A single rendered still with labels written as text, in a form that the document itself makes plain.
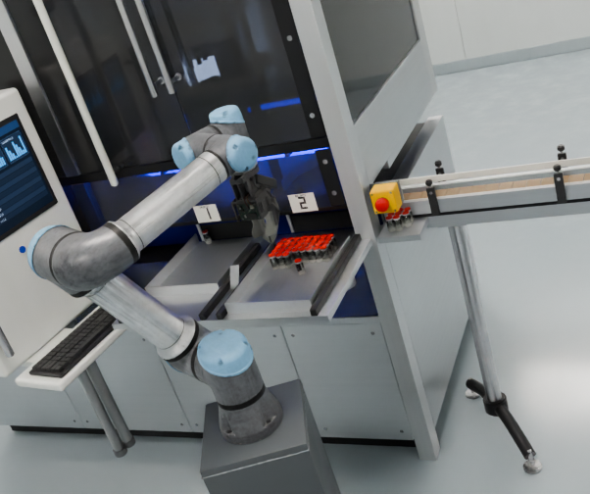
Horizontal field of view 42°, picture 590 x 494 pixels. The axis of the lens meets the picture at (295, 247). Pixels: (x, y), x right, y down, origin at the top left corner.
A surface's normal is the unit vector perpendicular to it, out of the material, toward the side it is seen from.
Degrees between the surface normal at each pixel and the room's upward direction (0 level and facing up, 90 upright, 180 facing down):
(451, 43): 90
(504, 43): 90
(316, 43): 90
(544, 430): 0
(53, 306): 90
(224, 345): 8
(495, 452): 0
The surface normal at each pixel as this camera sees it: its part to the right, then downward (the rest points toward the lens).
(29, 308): 0.85, -0.02
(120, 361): -0.35, 0.50
